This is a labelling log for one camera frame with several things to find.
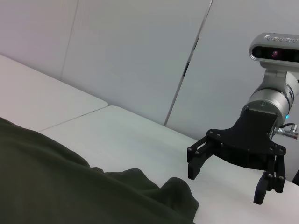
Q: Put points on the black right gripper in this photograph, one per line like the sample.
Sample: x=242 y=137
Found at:
x=252 y=130

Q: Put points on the dark green t-shirt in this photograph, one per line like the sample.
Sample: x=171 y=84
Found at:
x=58 y=182

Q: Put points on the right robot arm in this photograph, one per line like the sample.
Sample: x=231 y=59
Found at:
x=271 y=100

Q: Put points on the dark background object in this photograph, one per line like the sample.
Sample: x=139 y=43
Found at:
x=296 y=178

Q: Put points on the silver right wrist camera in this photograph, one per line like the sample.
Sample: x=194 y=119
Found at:
x=275 y=53

